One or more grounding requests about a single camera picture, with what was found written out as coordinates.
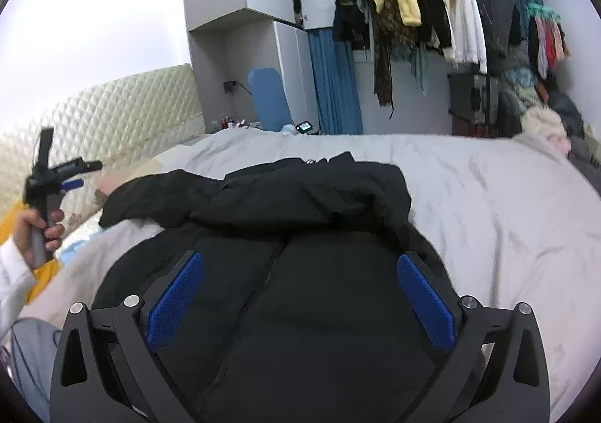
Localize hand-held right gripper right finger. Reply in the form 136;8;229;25
397;251;550;423

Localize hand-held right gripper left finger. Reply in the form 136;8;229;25
49;251;206;423

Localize black jacket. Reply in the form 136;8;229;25
91;152;470;423

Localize person's left forearm white sleeve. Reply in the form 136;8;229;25
0;238;37;342

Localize pile of mixed clothes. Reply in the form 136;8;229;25
498;59;601;166

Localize person's left hand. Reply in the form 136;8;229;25
15;208;65;268

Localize checked pastel pillow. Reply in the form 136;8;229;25
96;155;167;196

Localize cream quilted headboard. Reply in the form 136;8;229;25
0;64;206;229

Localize light blue sheet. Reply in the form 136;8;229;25
55;227;103;265

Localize grey bed blanket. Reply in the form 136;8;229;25
19;128;601;414

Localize person's grey pants legs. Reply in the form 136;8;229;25
0;317;64;423

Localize row of cosmetic bottles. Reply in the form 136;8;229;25
220;114;262;129

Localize blue yoga mat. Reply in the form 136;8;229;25
247;68;293;130

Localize black speaker box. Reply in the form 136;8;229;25
448;72;499;124

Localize cream fluffy garment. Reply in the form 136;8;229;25
520;106;572;154

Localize blue curtain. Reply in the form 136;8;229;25
307;27;364;135

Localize brown patterned hanging scarf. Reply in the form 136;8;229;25
372;0;418;108

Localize white hanging hoodie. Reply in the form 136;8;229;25
444;0;488;75

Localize teal hanger with small garments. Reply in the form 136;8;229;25
526;0;572;79

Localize black hanging sweater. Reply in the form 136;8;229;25
404;0;452;54

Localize dark grey hanging coats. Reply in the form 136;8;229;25
470;0;523;59

